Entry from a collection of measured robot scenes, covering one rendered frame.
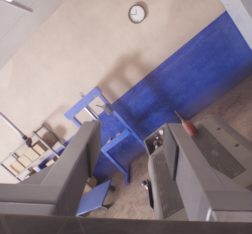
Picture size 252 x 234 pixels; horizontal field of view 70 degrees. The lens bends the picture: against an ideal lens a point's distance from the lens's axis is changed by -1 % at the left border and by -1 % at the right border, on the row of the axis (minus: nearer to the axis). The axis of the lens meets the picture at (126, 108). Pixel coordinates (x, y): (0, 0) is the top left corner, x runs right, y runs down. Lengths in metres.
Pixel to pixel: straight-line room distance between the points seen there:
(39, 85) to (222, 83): 3.81
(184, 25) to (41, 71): 2.98
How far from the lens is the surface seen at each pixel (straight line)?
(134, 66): 3.76
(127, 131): 3.54
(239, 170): 0.75
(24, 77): 4.40
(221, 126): 0.98
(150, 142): 3.38
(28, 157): 4.59
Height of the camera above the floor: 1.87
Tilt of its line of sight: 12 degrees down
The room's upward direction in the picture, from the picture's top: 41 degrees counter-clockwise
